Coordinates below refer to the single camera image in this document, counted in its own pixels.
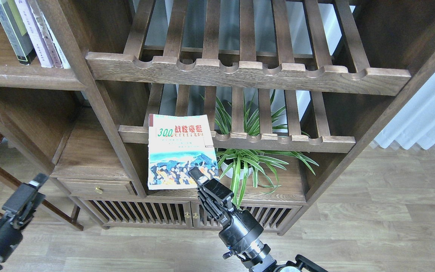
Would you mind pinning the white standing book on shelf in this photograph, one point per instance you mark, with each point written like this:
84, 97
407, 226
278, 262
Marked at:
55, 50

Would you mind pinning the brass drawer knob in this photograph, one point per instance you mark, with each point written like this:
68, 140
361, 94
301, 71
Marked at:
98, 190

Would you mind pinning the yellow grey thick book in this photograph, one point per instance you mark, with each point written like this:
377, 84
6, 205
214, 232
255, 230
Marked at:
11, 21

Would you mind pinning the dark wooden side furniture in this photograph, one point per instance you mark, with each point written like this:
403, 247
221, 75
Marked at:
15, 169

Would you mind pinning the green blue illustrated book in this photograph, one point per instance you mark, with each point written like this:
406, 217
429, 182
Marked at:
176, 145

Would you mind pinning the dark wooden bookshelf unit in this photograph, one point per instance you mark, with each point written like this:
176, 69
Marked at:
342, 68

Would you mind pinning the green spider plant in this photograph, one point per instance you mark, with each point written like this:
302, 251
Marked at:
244, 165

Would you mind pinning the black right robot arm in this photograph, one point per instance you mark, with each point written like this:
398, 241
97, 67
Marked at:
262, 261

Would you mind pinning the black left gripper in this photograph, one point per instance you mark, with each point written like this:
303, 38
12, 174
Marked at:
19, 211

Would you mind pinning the pale lilac white book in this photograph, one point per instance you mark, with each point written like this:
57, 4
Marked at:
40, 47

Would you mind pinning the white curtain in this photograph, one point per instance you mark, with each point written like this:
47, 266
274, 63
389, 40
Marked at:
414, 125

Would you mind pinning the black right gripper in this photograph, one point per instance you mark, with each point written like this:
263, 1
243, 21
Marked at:
241, 230

